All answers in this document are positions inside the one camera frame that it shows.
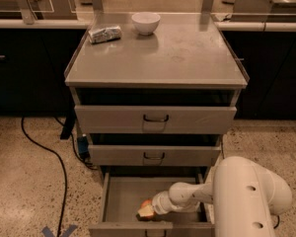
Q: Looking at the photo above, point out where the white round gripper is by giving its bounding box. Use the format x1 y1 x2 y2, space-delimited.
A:
138 191 174 218

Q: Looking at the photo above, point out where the orange fruit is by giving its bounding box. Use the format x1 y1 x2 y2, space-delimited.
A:
140 199 152 208

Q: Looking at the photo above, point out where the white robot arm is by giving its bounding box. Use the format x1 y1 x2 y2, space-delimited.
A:
137 156 292 237

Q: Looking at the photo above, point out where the bottom grey drawer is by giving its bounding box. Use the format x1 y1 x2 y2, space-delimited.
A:
89 173 215 237

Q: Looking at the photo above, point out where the grey drawer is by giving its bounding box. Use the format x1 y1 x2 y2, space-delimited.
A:
75 106 237 134
89 145 221 167
89 173 215 237

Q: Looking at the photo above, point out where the middle grey drawer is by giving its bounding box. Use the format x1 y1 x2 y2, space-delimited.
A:
89 145 221 167

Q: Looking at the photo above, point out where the top grey drawer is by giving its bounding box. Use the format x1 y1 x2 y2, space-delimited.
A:
75 106 237 134

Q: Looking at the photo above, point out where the grey metal drawer cabinet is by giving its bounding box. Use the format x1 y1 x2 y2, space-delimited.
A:
63 11 250 237

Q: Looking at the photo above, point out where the blue power adapter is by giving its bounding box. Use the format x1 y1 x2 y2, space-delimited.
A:
77 135 89 156

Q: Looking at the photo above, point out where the blue tape floor marker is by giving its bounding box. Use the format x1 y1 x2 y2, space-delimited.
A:
40 224 79 237

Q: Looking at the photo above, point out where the silver foil snack packet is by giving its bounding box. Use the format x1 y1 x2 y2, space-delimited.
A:
88 26 121 44

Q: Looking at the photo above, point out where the white ceramic bowl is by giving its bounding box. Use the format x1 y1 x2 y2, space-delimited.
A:
131 12 161 35

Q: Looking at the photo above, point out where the black counter cabinet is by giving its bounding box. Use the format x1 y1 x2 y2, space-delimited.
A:
0 29 85 117

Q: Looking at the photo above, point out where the black cable right floor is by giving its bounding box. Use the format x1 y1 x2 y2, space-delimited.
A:
272 214 281 230

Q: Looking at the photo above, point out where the black cable floor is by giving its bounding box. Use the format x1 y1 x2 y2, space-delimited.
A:
20 116 68 237
272 214 281 230

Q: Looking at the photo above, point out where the black cable left floor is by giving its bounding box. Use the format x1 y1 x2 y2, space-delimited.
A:
20 116 68 237

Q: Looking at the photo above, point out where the left grey metal post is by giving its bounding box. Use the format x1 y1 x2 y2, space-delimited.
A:
16 0 36 25

